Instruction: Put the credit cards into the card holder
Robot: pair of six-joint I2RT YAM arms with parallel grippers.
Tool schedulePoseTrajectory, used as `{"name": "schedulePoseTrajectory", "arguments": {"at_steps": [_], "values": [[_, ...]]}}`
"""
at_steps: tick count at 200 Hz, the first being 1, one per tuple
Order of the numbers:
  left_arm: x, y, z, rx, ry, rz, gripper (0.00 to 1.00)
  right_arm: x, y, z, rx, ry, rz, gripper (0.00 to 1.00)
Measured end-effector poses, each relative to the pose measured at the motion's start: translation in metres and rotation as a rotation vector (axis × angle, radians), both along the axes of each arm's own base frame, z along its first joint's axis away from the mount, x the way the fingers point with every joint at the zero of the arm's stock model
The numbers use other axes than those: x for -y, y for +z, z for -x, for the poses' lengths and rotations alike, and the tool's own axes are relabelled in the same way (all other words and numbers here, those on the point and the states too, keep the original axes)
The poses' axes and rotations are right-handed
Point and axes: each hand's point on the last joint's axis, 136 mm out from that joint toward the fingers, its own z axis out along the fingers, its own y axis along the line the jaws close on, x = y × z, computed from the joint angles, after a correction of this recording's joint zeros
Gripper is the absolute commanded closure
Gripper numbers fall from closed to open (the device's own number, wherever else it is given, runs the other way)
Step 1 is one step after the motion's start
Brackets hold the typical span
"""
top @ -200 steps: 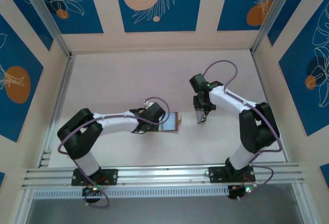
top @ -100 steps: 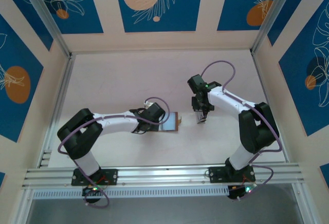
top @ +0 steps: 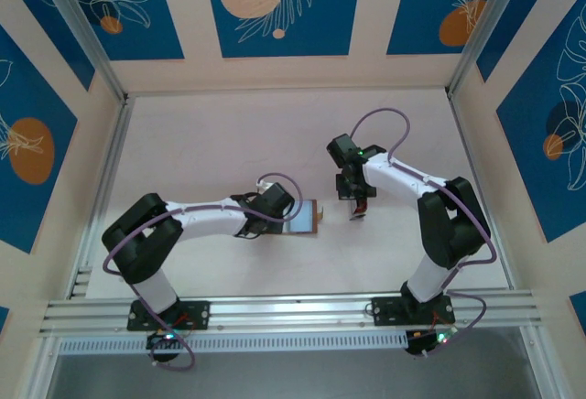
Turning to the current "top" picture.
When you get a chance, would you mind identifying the aluminium rail frame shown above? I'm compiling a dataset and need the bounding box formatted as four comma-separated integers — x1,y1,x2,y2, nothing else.
38,288,546,339

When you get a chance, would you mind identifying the blue floral wall panel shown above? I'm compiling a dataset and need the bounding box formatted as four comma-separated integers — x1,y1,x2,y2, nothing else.
203,0,363,59
496,0,586,243
475,0,586,82
386,0,509,56
59,0,185,61
0,26,79,254
0,0,96,92

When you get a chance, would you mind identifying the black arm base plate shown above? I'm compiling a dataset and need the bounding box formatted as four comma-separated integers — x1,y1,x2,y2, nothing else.
371,296,457,327
126,298,212,331

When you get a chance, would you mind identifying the aluminium frame leg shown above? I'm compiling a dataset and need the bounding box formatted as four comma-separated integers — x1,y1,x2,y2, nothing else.
519,325,567,399
25,334,63,399

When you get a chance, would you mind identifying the white slotted cable duct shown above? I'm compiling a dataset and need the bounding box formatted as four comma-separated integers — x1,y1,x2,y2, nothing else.
58,329,409,357

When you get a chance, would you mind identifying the aluminium side rail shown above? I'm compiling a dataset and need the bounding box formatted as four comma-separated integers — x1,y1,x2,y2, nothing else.
67,95,135,300
446,90,516,291

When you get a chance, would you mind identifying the aluminium corner post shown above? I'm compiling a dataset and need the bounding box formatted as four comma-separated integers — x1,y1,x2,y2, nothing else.
32,0,130,103
446,0,535,98

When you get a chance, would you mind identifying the purple cable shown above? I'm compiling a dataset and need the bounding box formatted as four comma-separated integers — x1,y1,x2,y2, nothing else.
103,172,303,372
350,108,498,357

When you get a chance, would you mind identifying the brown leather card holder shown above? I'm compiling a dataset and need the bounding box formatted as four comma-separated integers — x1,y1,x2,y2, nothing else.
279,199,327,236

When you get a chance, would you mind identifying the controller board with LED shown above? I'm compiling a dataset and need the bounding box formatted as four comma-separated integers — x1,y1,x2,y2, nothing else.
146,329,185,350
406,325,461,358

